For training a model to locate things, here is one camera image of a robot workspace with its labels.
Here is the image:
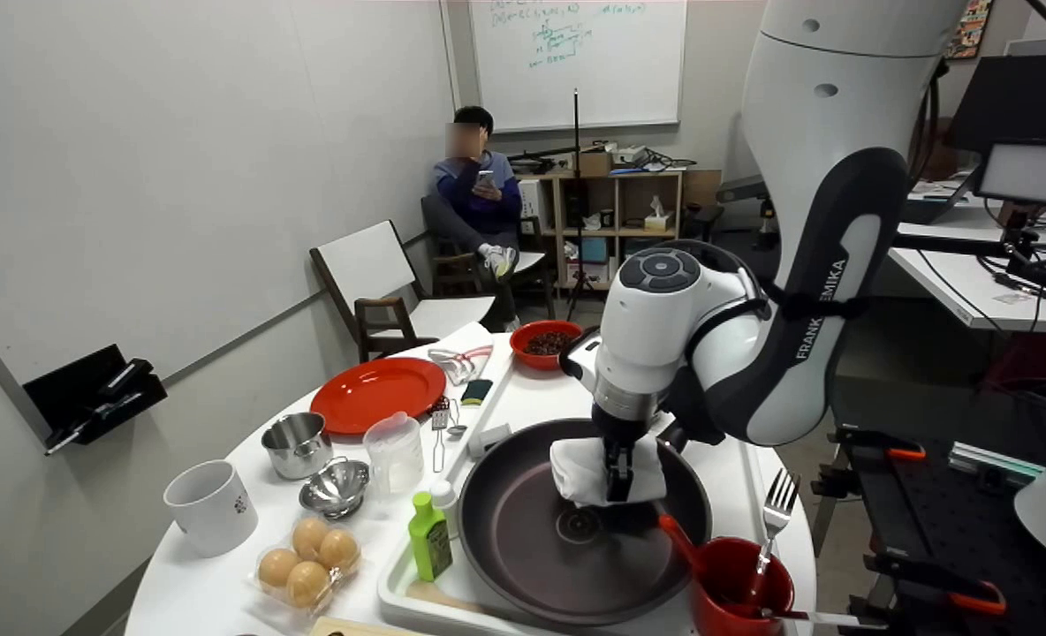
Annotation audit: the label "black computer monitor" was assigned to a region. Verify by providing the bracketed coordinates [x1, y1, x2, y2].
[957, 51, 1046, 209]

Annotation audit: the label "thin black tripod pole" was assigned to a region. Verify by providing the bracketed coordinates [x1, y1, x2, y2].
[562, 85, 590, 286]

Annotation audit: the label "small cardboard box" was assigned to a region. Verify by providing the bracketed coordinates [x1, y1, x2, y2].
[680, 162, 727, 223]

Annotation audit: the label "black desk cables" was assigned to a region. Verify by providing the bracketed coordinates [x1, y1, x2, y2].
[980, 198, 1046, 310]

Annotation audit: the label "seated person blue top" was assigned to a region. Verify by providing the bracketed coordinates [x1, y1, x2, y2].
[423, 103, 532, 262]

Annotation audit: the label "white red-striped towel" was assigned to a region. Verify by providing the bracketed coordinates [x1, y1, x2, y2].
[422, 321, 502, 371]

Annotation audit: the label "brown egg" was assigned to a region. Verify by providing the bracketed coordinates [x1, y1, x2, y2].
[317, 528, 364, 577]
[290, 516, 331, 563]
[255, 548, 304, 593]
[284, 557, 331, 610]

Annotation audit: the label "black robot bench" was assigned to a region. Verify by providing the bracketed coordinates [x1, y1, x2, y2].
[821, 371, 1046, 636]

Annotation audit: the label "white mug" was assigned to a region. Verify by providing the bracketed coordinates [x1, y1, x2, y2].
[159, 455, 262, 557]

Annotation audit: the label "wooden shelf unit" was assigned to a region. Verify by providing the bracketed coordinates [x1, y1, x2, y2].
[543, 162, 693, 297]

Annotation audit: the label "black box on wall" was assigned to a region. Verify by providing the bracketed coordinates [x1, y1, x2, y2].
[20, 342, 170, 455]

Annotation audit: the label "red plate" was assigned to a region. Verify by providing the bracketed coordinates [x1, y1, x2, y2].
[307, 355, 449, 441]

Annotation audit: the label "green bottle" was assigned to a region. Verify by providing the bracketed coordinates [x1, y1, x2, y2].
[408, 476, 460, 587]

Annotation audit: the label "large wall whiteboard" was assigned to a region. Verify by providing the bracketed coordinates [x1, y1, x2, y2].
[462, 0, 693, 133]

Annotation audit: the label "metal wire utensil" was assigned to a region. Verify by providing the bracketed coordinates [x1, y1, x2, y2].
[423, 348, 482, 472]

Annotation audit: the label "red bowl of beans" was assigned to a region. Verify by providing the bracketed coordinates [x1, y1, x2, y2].
[504, 315, 590, 378]

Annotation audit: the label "white desk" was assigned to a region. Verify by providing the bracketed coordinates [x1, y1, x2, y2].
[888, 173, 1046, 338]

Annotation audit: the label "small dark rectangular block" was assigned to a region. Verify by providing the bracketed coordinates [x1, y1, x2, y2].
[460, 376, 499, 410]

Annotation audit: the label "small steel bowl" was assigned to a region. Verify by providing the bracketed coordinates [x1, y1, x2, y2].
[298, 455, 376, 528]

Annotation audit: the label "steel cup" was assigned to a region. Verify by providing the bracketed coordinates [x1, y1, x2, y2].
[259, 410, 337, 484]

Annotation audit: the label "light teal bar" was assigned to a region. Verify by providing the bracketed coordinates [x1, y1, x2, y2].
[943, 437, 1046, 488]

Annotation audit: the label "red cup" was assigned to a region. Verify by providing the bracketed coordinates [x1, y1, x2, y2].
[693, 533, 798, 636]

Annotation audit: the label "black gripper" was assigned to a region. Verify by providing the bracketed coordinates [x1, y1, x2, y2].
[590, 404, 668, 510]

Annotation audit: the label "white cloth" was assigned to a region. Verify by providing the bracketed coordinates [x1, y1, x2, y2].
[543, 432, 675, 511]

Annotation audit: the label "black orange clamp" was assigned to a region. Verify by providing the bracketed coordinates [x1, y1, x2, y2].
[826, 422, 934, 471]
[859, 546, 1011, 621]

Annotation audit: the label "black laptop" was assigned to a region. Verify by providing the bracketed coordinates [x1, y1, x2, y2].
[898, 189, 965, 226]

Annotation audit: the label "white tray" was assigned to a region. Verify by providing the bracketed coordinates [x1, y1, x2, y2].
[376, 331, 777, 636]

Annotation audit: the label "clear glass cup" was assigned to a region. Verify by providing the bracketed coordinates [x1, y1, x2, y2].
[361, 410, 428, 510]

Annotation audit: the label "white folding chair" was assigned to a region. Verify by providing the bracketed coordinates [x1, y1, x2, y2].
[307, 219, 499, 364]

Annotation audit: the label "black frying pan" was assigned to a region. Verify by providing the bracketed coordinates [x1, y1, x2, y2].
[455, 415, 714, 629]

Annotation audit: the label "colourful framed poster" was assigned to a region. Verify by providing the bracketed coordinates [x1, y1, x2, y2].
[952, 0, 996, 65]

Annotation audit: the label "metal fork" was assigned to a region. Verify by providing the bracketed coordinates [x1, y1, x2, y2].
[742, 467, 812, 610]

